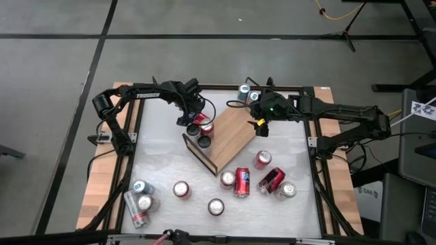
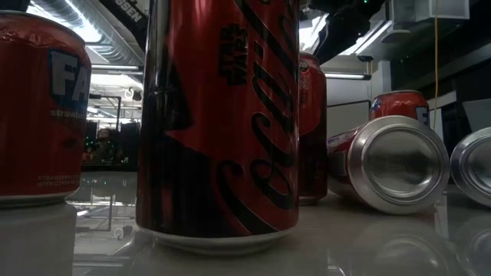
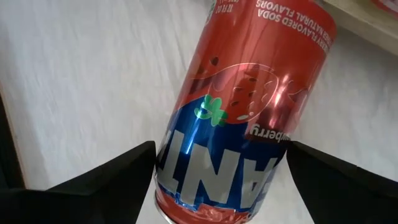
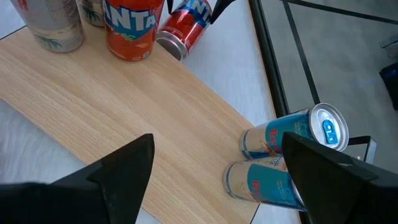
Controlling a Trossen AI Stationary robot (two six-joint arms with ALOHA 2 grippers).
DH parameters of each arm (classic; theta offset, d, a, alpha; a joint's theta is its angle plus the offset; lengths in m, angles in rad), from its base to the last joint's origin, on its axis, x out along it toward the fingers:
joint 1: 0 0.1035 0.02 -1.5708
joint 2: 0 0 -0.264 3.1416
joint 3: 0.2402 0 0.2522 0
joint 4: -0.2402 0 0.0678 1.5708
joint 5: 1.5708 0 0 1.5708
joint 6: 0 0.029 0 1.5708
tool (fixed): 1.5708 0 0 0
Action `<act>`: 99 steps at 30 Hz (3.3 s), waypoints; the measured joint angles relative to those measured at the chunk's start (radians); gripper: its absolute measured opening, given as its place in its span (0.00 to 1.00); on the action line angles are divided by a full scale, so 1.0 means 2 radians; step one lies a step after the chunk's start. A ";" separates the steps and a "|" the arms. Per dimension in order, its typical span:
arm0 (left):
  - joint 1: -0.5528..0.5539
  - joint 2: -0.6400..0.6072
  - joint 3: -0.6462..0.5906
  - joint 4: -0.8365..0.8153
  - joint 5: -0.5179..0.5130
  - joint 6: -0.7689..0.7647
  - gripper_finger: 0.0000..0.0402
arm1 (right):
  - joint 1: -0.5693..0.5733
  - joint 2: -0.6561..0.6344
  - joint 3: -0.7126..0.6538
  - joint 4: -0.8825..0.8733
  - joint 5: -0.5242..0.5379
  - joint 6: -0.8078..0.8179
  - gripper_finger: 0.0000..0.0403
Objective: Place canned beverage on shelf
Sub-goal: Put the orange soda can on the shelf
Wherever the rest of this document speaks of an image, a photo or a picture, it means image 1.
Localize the black horizontal beam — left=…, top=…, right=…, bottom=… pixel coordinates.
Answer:
left=0, top=231, right=113, bottom=245

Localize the black tripod stand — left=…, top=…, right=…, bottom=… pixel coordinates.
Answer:
left=322, top=1, right=369, bottom=53

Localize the white table cover sheet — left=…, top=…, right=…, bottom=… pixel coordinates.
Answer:
left=121, top=87, right=323, bottom=239

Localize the white paper tag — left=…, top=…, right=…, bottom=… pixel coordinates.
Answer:
left=411, top=100, right=436, bottom=122

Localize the black desk frame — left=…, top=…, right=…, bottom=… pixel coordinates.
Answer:
left=371, top=0, right=436, bottom=93

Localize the dark grey cabinet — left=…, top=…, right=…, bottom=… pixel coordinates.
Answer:
left=378, top=171, right=436, bottom=245

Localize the red black Coca-Cola can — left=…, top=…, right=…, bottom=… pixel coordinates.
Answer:
left=207, top=197, right=225, bottom=217
left=257, top=166, right=287, bottom=197

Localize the yellow floor cable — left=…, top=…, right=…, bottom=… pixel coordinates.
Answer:
left=315, top=0, right=366, bottom=20

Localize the black-topped soda can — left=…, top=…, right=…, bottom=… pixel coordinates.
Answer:
left=186, top=123, right=202, bottom=140
left=197, top=135, right=213, bottom=156

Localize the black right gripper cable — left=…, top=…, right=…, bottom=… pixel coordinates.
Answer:
left=225, top=99, right=262, bottom=110

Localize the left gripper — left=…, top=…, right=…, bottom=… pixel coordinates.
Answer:
left=172, top=78, right=205, bottom=127

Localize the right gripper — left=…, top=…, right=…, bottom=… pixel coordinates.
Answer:
left=247, top=91, right=291, bottom=137

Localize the wooden tray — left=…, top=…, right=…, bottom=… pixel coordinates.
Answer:
left=181, top=101, right=260, bottom=177

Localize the silver soda can red band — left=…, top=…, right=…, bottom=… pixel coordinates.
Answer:
left=123, top=189, right=151, bottom=229

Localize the aluminium front rail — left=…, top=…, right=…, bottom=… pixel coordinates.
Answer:
left=107, top=233, right=337, bottom=245

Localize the black plastic device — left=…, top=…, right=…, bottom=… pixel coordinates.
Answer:
left=166, top=229, right=191, bottom=245

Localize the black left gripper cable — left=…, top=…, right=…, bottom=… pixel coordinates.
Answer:
left=196, top=95, right=217, bottom=127

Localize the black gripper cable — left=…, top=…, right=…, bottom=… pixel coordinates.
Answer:
left=225, top=99, right=262, bottom=110
left=196, top=95, right=217, bottom=127

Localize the black aluminium table frame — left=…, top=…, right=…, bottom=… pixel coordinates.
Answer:
left=76, top=81, right=365, bottom=239

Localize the black furniture foot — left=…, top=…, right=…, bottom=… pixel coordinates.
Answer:
left=0, top=144, right=27, bottom=159

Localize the white printed box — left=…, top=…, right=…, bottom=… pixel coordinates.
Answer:
left=354, top=185, right=384, bottom=224

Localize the silver soda can red print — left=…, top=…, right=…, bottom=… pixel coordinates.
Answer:
left=274, top=180, right=298, bottom=201

